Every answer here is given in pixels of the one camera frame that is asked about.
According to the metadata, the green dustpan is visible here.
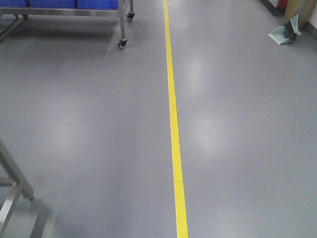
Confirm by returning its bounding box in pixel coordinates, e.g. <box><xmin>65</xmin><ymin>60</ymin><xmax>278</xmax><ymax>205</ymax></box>
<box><xmin>268</xmin><ymin>0</ymin><xmax>308</xmax><ymax>45</ymax></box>

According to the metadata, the stainless steel cart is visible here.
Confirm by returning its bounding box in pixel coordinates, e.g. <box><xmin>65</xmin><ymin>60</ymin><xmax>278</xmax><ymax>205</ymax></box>
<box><xmin>0</xmin><ymin>0</ymin><xmax>135</xmax><ymax>49</ymax></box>

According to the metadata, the steel frame leg near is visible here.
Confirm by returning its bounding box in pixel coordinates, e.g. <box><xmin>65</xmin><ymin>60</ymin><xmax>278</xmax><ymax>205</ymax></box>
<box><xmin>0</xmin><ymin>140</ymin><xmax>34</xmax><ymax>237</ymax></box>

